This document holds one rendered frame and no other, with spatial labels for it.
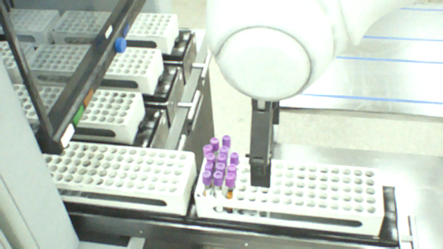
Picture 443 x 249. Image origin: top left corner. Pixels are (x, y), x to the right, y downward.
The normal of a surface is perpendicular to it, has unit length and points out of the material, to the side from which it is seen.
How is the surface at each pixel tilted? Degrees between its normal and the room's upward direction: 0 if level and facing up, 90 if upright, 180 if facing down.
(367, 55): 0
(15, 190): 90
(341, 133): 0
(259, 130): 63
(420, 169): 0
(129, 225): 90
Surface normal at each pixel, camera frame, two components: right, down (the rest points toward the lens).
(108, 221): -0.18, 0.67
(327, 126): -0.07, -0.73
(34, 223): 0.98, 0.07
